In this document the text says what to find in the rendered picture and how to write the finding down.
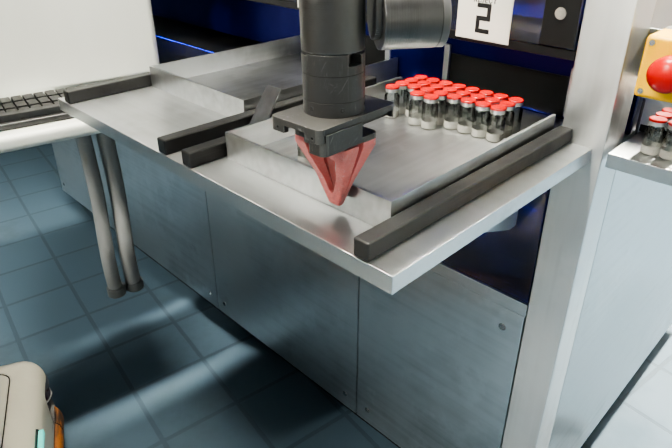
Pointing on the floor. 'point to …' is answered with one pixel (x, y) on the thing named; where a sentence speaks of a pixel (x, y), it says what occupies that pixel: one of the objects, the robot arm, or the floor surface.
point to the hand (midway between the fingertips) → (336, 196)
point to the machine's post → (583, 178)
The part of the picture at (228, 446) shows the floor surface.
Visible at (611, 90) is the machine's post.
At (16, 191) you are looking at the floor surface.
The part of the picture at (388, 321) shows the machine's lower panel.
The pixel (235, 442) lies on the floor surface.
